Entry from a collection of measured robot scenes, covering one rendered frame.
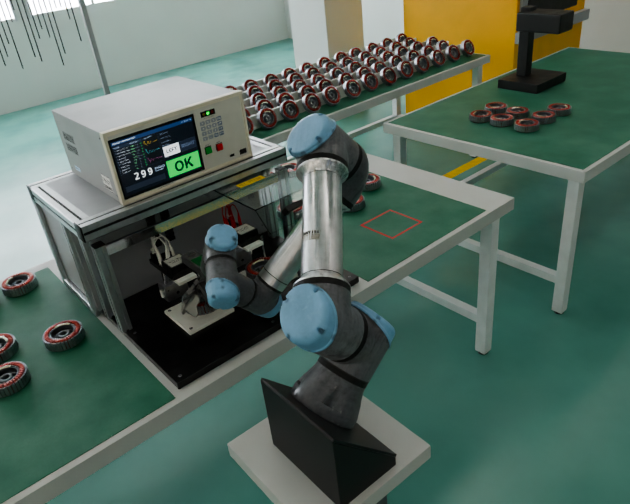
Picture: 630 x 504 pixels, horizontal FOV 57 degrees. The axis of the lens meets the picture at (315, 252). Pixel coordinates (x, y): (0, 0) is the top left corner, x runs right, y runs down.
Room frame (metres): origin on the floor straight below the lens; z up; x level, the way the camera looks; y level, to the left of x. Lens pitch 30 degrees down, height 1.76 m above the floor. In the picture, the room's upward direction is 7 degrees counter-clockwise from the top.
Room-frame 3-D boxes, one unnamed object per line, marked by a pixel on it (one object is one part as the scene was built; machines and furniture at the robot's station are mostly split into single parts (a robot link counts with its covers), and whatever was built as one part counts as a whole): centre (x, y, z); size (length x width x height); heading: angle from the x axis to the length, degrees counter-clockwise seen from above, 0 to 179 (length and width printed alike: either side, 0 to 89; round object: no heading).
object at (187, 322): (1.42, 0.36, 0.78); 0.15 x 0.15 x 0.01; 37
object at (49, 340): (1.39, 0.75, 0.77); 0.11 x 0.11 x 0.04
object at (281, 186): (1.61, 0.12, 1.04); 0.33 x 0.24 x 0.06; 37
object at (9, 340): (1.36, 0.94, 0.77); 0.11 x 0.11 x 0.04
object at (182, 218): (1.57, 0.32, 1.03); 0.62 x 0.01 x 0.03; 127
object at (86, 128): (1.76, 0.45, 1.22); 0.44 x 0.39 x 0.20; 127
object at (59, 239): (1.61, 0.76, 0.91); 0.28 x 0.03 x 0.32; 37
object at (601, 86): (3.09, -1.50, 0.37); 1.85 x 1.10 x 0.75; 127
